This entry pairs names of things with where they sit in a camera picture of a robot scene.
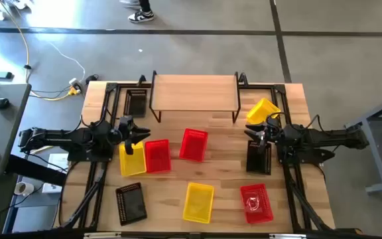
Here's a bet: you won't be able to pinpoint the grey metal table frame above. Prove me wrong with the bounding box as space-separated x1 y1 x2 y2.
344 92 382 195

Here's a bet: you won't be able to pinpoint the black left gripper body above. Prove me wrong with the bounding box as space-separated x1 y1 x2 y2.
115 115 135 156

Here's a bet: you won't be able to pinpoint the person's shoe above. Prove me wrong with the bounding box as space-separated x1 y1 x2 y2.
127 10 155 24

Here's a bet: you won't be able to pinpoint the silver metal bracket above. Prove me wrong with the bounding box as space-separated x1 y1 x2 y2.
269 233 308 239
84 232 122 239

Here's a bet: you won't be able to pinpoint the white floor cable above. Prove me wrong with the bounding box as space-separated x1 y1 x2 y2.
48 41 86 84

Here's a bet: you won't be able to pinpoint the yellow floor cable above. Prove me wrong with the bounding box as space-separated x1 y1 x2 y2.
0 0 81 102

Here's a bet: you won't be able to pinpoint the white cardboard box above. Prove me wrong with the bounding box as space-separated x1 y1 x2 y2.
46 152 70 173

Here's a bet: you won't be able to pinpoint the yellow plastic basket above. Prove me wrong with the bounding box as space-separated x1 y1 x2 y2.
182 181 216 224
118 141 147 177
245 97 282 125

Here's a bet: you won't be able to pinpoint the black plastic basket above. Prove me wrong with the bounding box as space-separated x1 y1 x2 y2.
123 88 148 119
115 181 148 227
245 139 273 176

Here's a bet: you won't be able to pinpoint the wooden shelf black metal legs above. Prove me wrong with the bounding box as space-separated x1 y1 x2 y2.
149 70 241 123

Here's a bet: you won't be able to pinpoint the black desk foot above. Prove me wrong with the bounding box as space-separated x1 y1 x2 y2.
5 154 68 187

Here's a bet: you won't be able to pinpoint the white cup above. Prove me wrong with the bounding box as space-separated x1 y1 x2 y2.
13 181 35 197

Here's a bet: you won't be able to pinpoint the red plastic basket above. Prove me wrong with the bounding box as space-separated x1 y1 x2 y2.
144 139 172 174
178 127 209 163
239 183 275 225

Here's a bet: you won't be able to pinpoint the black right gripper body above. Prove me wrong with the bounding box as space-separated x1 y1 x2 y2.
259 115 281 154

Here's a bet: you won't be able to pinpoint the black aluminium table frame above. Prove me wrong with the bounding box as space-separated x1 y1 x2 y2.
58 81 336 233

